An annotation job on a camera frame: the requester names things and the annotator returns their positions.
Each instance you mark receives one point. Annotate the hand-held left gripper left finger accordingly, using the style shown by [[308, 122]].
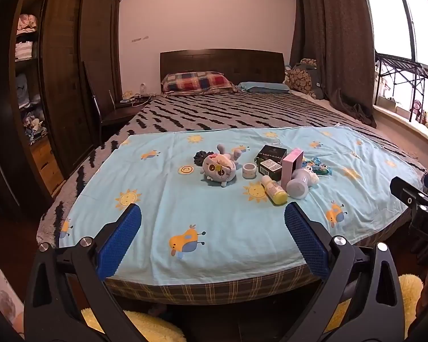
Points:
[[119, 242]]

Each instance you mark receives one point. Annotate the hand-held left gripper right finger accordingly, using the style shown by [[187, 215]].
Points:
[[306, 242]]

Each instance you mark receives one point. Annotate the blue snack packet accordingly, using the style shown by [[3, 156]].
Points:
[[319, 166]]

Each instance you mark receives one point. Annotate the yellow white bottle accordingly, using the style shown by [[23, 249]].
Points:
[[275, 190]]

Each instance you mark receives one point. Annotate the yellow fuzzy slipper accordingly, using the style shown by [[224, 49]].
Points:
[[410, 292], [153, 327]]

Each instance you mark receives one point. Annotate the pink box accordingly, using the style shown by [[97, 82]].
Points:
[[291, 165]]

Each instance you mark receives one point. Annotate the patterned black box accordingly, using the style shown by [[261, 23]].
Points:
[[271, 169]]

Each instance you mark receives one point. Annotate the light blue printed sheet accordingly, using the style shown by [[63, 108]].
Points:
[[214, 228]]

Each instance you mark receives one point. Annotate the black cosmetics box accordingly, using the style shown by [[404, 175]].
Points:
[[271, 152]]

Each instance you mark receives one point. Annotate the plaid bed mattress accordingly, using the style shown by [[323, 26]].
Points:
[[217, 292]]

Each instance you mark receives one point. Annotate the big-eyed plush toy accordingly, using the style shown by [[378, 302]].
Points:
[[219, 171]]

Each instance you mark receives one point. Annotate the black scrunchie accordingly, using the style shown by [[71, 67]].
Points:
[[199, 156]]

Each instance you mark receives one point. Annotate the black folding rack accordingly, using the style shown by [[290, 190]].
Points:
[[401, 66]]

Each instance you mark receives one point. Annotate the dark nightstand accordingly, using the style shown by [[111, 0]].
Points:
[[121, 114]]

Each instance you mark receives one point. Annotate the white paper box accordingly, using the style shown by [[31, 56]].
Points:
[[3, 299]]

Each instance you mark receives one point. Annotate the grey zigzag bedspread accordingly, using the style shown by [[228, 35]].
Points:
[[235, 114]]

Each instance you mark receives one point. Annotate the blue pillow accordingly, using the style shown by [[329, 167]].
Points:
[[264, 87]]

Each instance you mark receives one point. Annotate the brown curtain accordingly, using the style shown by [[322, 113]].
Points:
[[331, 42]]

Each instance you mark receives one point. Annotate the dark wooden wardrobe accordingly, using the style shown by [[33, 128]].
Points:
[[75, 78]]

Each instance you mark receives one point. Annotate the plaid pillow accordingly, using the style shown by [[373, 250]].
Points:
[[196, 82]]

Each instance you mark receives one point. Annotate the blue folded clothes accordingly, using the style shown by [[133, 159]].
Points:
[[25, 91]]

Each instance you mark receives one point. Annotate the dark wooden headboard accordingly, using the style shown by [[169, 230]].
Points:
[[221, 62]]

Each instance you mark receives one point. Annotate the white folded clothes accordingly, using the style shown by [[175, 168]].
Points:
[[24, 50]]

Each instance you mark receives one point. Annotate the pink folded clothes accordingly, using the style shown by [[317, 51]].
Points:
[[27, 24]]

